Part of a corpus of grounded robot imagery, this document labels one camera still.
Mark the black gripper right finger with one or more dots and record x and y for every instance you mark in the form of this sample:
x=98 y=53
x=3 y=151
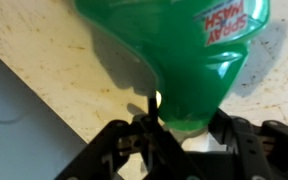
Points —
x=267 y=150

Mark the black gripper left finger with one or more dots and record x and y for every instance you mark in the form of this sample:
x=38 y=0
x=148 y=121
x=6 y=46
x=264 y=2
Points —
x=134 y=150

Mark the green spray bottle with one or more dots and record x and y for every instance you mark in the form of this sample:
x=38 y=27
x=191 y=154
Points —
x=184 y=66

